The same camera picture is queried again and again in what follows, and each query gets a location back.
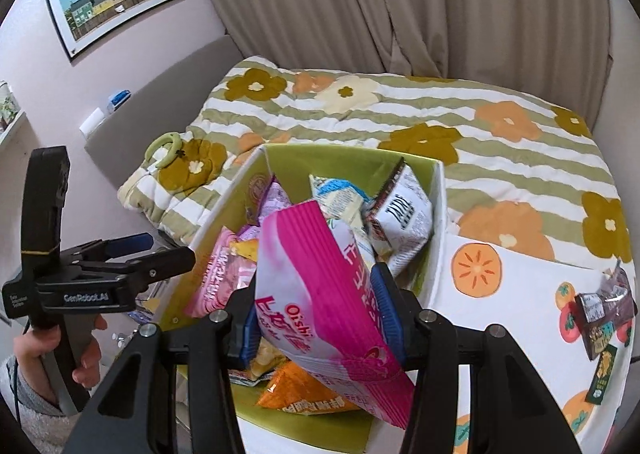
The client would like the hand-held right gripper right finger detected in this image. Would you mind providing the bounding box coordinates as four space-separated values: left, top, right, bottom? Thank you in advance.
370 261 583 454

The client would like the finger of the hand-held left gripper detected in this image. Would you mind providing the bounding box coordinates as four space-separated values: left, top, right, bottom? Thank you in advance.
60 233 153 259
80 248 197 285

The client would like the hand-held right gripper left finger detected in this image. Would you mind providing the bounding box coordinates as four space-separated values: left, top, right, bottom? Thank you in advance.
72 284 266 454

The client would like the light pink snack packet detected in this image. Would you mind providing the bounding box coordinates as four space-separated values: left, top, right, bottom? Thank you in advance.
184 226 261 317

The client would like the orange snack packet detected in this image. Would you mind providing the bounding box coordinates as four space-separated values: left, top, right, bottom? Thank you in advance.
256 361 361 417

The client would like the magenta snack packet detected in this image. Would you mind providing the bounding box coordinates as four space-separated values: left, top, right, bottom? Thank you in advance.
254 200 416 430

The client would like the small yellow snack packet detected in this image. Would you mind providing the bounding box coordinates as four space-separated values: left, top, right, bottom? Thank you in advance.
230 239 261 262

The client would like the purple snack packet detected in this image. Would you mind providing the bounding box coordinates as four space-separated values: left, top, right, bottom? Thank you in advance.
235 176 293 245

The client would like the green cardboard box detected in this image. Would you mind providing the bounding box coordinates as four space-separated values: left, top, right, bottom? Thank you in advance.
157 144 446 454

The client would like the person's left forearm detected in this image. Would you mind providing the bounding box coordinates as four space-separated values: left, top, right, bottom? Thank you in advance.
0 354 81 454

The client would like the person's left hand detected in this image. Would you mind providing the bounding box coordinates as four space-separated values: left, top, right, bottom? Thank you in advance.
12 316 108 402

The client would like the small white box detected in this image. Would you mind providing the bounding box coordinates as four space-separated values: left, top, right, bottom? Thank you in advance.
80 108 106 135

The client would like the potted plant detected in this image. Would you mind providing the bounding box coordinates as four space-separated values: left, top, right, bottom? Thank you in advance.
0 81 23 132

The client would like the grey headboard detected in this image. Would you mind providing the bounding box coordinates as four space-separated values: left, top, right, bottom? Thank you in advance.
84 34 246 189

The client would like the floral striped blanket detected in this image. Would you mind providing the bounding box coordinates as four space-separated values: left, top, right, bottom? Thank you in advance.
117 56 636 279

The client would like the brown snack packet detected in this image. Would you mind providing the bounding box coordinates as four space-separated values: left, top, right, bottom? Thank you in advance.
574 259 636 362

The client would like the small green snack packet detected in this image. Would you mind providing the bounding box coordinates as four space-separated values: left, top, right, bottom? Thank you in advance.
586 344 620 405

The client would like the green ring hair clip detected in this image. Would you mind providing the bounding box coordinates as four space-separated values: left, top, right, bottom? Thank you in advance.
145 131 187 169

